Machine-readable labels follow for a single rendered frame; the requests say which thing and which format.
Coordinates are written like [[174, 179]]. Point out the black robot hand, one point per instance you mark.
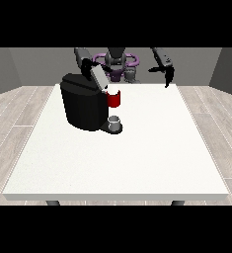
[[87, 68], [169, 73]]

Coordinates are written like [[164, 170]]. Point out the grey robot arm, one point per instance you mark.
[[81, 54], [162, 56]]

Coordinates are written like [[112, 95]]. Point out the pale grey machine lid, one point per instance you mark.
[[100, 77]]

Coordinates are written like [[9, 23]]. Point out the black coffee machine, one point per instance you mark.
[[83, 105]]

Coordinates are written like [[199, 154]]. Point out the small grey coffee pod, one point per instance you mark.
[[130, 75]]

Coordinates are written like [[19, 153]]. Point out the red pod holder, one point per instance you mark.
[[113, 99]]

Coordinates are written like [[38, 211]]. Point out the grey robot trunk purple rings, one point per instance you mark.
[[116, 59]]

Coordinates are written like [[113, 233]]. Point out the small grey cup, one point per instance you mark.
[[114, 123]]

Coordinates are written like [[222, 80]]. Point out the dark table leg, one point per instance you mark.
[[53, 203], [177, 203]]

